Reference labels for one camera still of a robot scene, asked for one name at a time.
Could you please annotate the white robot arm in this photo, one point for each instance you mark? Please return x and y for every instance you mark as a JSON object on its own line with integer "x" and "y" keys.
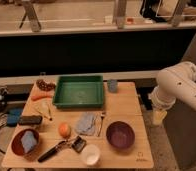
{"x": 174, "y": 82}

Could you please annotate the purple bowl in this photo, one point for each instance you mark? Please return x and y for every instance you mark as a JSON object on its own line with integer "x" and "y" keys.
{"x": 120, "y": 135}

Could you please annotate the blue sponge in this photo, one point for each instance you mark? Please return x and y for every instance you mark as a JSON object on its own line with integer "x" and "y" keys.
{"x": 28, "y": 141}

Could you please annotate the red bowl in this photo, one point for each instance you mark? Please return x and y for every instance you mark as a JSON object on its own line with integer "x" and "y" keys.
{"x": 17, "y": 147}

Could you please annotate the blue grey cup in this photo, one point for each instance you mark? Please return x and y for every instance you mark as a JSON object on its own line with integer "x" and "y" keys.
{"x": 112, "y": 85}

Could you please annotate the green plastic tray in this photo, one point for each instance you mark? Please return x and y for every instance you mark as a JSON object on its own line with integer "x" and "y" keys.
{"x": 79, "y": 92}

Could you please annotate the silver fork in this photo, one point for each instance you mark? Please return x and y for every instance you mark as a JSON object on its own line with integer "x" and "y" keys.
{"x": 102, "y": 116}

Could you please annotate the light blue cloth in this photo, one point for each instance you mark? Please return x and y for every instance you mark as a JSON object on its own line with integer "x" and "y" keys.
{"x": 86, "y": 124}

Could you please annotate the orange fruit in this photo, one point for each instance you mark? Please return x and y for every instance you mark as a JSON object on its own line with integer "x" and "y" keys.
{"x": 64, "y": 130}

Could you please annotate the bunch of dark grapes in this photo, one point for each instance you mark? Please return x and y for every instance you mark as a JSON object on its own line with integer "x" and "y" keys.
{"x": 42, "y": 85}

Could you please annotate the yellow banana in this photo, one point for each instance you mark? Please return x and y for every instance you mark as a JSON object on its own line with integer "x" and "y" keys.
{"x": 43, "y": 109}

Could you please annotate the orange carrot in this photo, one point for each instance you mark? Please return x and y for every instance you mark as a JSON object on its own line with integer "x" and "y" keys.
{"x": 39, "y": 97}

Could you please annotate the white cup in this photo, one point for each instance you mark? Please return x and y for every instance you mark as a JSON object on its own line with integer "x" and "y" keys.
{"x": 90, "y": 155}

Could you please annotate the black rectangular block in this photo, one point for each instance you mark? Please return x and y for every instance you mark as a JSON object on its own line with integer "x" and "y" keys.
{"x": 30, "y": 120}

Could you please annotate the blue box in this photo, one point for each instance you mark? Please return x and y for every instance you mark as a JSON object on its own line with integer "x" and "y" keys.
{"x": 13, "y": 116}

